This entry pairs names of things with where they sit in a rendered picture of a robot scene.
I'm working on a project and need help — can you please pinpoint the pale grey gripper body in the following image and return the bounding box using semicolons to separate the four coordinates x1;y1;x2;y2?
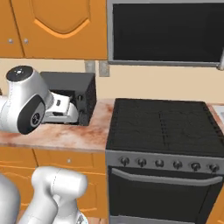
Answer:
43;101;81;125

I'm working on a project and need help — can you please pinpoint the black coffee machine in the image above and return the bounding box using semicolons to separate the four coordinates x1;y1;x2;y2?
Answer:
38;71;98;127

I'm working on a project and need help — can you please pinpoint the orange drawer front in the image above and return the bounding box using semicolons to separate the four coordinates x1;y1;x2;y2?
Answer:
0;145;39;170
32;148;95;175

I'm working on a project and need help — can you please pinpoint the dark stove knob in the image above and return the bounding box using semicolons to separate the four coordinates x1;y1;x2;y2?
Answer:
136;157;148;168
208;163;221;173
190;161;202;172
119;156;130;167
154;158;165;169
172;160;184;171

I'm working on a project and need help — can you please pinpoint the orange base cupboard door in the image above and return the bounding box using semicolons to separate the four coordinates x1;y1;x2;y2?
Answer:
0;165;39;212
78;171;108;219

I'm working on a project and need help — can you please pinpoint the black stove with oven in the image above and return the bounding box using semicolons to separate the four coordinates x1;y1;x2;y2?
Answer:
105;97;224;224

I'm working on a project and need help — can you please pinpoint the black oven door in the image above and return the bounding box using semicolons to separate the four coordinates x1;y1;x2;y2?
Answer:
107;165;224;224

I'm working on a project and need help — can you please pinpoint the black microwave oven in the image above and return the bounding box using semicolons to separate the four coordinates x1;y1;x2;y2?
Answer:
106;0;224;68

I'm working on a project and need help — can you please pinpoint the grey wall socket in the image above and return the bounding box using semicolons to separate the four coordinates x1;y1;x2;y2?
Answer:
84;59;96;74
98;60;110;78

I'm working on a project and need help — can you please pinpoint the orange wall cupboard door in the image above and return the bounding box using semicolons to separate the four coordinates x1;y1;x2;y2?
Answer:
0;0;25;59
10;0;109;60

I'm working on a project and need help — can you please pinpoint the grey oven door handle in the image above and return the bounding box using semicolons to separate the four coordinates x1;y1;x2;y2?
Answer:
111;167;224;188

